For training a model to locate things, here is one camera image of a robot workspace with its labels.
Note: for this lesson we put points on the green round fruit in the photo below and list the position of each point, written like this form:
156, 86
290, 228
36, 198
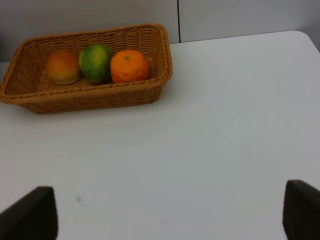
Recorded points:
94, 63

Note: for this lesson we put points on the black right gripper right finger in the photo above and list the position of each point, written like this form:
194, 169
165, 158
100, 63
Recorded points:
301, 211

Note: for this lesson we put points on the orange tangerine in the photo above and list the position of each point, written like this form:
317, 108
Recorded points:
129, 66

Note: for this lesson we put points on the light orange wicker basket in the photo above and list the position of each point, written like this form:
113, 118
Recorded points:
26, 84

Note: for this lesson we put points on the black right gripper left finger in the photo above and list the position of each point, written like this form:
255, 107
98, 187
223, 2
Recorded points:
32, 217

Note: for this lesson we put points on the red yellow peach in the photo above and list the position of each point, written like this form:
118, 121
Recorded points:
62, 67

